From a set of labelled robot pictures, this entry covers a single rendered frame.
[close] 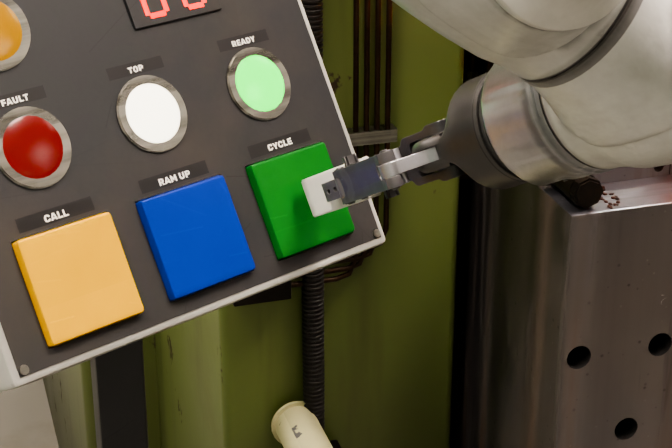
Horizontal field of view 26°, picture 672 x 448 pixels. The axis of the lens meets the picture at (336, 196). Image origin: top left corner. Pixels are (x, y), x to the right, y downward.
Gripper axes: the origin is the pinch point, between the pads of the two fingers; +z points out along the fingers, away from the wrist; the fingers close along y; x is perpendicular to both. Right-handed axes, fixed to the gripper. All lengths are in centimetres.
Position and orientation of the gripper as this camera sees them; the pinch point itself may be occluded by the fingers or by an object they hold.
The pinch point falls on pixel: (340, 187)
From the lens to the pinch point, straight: 107.9
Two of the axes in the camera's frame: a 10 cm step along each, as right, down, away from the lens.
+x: -3.3, -9.4, 0.0
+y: 7.4, -2.7, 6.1
